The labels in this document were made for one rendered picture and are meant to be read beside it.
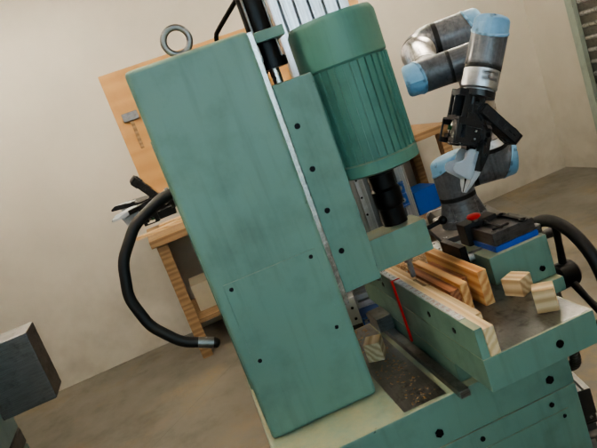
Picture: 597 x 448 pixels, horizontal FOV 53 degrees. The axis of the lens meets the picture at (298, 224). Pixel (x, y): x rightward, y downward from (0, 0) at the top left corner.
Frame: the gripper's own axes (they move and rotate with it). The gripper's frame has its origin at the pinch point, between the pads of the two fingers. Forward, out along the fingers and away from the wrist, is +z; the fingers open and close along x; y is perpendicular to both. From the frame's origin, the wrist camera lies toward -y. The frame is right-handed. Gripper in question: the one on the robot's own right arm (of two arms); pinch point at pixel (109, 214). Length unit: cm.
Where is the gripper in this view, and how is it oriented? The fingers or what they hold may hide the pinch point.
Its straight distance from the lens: 199.5
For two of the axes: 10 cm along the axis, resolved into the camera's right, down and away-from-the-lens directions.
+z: -9.1, 3.8, -2.0
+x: -3.0, -2.4, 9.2
